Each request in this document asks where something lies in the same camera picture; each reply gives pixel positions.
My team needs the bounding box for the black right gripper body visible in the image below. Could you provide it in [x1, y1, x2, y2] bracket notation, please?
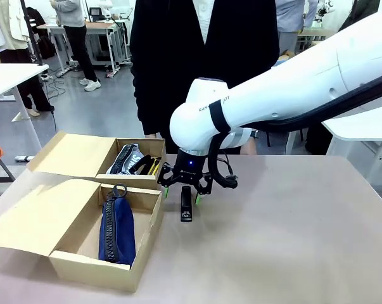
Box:
[174, 148, 208, 185]

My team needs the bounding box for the yellow utility knife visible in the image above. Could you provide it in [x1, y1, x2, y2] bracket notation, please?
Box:
[148, 156, 162, 176]

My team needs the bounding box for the grey zipper pencil case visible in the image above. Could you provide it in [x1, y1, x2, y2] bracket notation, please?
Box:
[106, 144, 144, 175]

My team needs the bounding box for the navy blue pencil case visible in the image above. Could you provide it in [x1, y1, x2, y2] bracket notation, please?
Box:
[98, 184, 137, 266]

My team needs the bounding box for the small cardboard box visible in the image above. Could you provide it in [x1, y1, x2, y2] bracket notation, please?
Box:
[28, 130, 167, 191]

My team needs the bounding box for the large cardboard box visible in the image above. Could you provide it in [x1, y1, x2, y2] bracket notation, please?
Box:
[0, 179, 164, 293]

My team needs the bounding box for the person's left hand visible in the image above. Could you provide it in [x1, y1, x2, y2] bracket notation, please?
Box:
[240, 136, 258, 156]

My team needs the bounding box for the narrow black stapler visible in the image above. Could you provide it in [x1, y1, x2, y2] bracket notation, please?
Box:
[180, 186, 194, 222]

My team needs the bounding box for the person in black cardigan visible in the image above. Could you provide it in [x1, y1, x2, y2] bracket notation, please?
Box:
[129, 0, 281, 156]

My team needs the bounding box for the background workbench desk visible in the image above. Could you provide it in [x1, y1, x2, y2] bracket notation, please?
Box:
[37, 20, 131, 79]

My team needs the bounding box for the white side table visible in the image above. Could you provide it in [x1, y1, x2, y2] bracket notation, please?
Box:
[0, 63, 49, 153]
[321, 103, 382, 193]

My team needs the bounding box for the grey chair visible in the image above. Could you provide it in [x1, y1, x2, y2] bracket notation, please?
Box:
[0, 158, 16, 208]

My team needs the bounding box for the person in grey top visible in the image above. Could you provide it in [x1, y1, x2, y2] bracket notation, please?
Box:
[49, 0, 102, 92]

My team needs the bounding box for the person in blue-grey shirt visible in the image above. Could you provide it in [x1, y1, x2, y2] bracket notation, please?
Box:
[274, 0, 311, 63]

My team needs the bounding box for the black tripod pole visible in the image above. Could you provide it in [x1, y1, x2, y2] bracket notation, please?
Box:
[19, 0, 58, 134]

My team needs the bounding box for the person in white coat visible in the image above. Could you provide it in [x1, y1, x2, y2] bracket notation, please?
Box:
[0, 0, 55, 117]

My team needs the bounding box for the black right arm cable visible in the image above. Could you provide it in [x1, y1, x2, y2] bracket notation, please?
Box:
[208, 68, 382, 190]

